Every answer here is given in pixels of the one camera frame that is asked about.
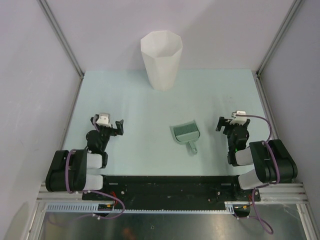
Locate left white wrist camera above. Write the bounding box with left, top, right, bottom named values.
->
left=95, top=113, right=112, bottom=128

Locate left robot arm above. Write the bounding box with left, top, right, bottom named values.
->
left=45, top=113, right=124, bottom=200

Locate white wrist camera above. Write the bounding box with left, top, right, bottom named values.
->
left=230, top=110, right=247, bottom=126
left=95, top=113, right=112, bottom=128

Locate grey slotted cable duct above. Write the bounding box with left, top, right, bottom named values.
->
left=46, top=201, right=250, bottom=215

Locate green hand brush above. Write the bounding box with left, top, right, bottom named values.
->
left=173, top=121, right=199, bottom=136

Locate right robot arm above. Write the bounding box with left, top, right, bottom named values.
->
left=215, top=112, right=298, bottom=201

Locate left aluminium frame post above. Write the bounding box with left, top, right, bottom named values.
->
left=37, top=0, right=85, bottom=79

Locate aluminium frame post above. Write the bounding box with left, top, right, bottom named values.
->
left=37, top=0, right=85, bottom=79
left=255, top=0, right=303, bottom=76

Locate white faceted waste bin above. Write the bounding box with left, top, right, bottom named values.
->
left=140, top=30, right=183, bottom=92

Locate right aluminium frame post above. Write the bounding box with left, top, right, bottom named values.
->
left=255, top=0, right=303, bottom=76

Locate green plastic dustpan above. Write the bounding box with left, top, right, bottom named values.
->
left=169, top=125, right=201, bottom=155

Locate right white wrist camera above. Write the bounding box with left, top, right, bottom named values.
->
left=230, top=110, right=247, bottom=126

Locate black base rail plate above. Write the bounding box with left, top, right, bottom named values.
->
left=51, top=174, right=293, bottom=211

